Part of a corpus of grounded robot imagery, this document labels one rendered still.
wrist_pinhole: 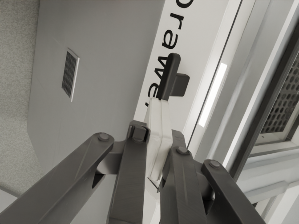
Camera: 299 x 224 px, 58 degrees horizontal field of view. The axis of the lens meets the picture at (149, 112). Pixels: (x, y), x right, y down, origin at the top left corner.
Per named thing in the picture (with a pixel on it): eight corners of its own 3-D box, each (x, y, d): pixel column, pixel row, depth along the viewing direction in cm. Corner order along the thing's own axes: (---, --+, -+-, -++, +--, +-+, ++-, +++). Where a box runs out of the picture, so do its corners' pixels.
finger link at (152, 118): (147, 180, 17) (135, 177, 16) (150, 130, 23) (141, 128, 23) (160, 138, 15) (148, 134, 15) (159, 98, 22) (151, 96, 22)
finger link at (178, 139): (170, 167, 14) (224, 181, 14) (167, 127, 19) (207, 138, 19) (162, 190, 15) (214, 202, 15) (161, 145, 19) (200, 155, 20)
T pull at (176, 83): (150, 110, 33) (156, 115, 32) (167, 50, 31) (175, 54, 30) (172, 110, 35) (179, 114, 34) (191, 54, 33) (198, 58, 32)
